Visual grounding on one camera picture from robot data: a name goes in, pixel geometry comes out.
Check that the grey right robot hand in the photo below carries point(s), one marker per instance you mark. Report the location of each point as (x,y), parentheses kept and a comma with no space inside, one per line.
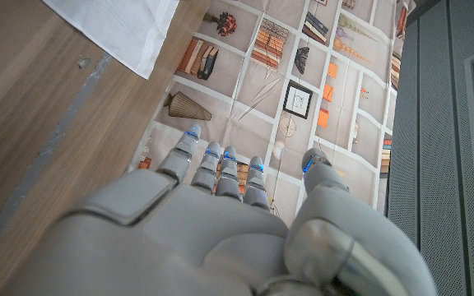
(179,238)

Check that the white cloth napkin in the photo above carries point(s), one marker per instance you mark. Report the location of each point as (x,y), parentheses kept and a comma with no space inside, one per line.
(117,29)

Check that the printed bookshelf backdrop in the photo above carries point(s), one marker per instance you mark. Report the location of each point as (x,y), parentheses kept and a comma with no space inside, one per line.
(261,82)

